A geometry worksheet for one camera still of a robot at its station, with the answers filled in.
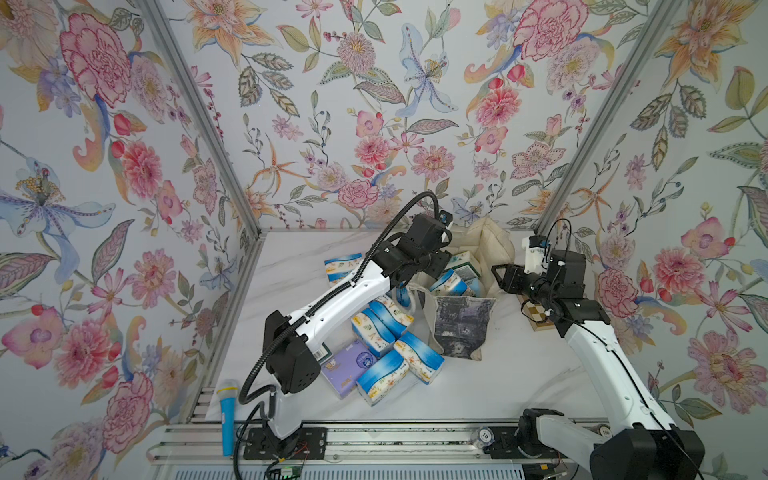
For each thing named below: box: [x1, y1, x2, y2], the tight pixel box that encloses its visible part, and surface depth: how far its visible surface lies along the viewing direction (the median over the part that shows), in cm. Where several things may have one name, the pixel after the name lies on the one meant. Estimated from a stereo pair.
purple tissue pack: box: [321, 340, 377, 399], surface depth 83 cm
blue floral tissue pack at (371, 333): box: [351, 308, 396, 357], surface depth 86 cm
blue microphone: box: [218, 379, 240, 458], surface depth 77 cm
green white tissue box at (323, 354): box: [312, 342, 334, 365], surface depth 85 cm
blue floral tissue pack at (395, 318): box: [368, 295, 415, 337], surface depth 90 cm
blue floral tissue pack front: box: [356, 349, 410, 407], surface depth 78 cm
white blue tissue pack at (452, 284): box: [429, 269, 476, 297], surface depth 88 cm
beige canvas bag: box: [406, 217, 515, 362], surface depth 81 cm
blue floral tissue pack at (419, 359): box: [394, 332, 446, 385], surface depth 82 cm
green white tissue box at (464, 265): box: [444, 251, 481, 281], surface depth 97 cm
